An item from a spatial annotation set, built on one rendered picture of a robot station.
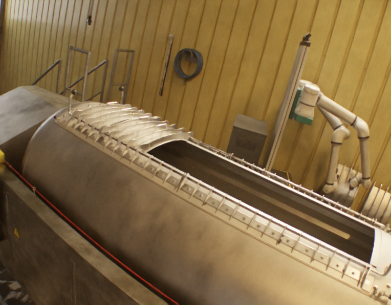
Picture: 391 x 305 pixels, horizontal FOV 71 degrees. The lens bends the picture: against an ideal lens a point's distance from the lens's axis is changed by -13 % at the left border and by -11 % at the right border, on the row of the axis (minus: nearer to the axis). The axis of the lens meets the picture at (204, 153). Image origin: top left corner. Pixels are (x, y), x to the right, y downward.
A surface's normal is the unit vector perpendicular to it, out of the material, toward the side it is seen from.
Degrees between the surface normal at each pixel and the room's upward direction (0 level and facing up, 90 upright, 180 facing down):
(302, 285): 45
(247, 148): 90
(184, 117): 90
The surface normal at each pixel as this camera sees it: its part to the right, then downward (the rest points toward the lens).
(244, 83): -0.52, 0.20
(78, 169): -0.27, -0.40
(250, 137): -0.18, 0.33
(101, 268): 0.21, -0.91
